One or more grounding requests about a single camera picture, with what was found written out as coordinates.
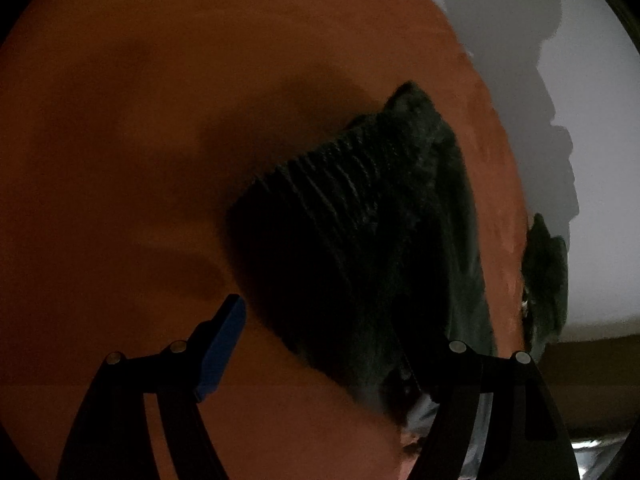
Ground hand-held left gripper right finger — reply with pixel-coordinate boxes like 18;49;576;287
402;332;581;480

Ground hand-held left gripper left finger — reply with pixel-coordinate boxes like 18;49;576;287
57;294;247;480

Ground black sweatpants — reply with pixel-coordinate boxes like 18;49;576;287
225;80;498;433

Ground brown wooden wardrobe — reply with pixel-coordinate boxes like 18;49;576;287
540;332;640;433

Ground folded grey-green garment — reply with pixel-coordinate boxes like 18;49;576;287
537;232;571;346
520;212;556;361

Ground orange fleece blanket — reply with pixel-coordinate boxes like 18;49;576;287
0;0;531;480

